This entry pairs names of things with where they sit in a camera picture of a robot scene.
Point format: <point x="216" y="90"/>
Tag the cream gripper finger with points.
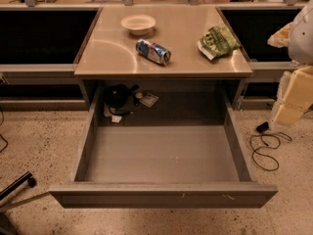
<point x="280" y="38"/>
<point x="294" y="96"/>

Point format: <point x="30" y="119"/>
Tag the grey top drawer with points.
<point x="186" y="151"/>

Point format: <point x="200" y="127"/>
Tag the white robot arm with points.
<point x="301" y="42"/>

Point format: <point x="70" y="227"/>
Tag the grey drawer cabinet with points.
<point x="110" y="51"/>

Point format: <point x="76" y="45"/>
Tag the black round object behind drawer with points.
<point x="116" y="97"/>

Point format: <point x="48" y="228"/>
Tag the green chip bag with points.
<point x="218" y="42"/>

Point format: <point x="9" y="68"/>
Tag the crushed blue soda can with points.
<point x="153" y="52"/>

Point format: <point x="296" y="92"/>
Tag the white paper bowl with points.
<point x="138" y="24"/>

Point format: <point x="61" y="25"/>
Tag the white paper card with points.
<point x="149" y="99"/>

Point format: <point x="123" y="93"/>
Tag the black chair leg with caster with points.
<point x="25" y="178"/>

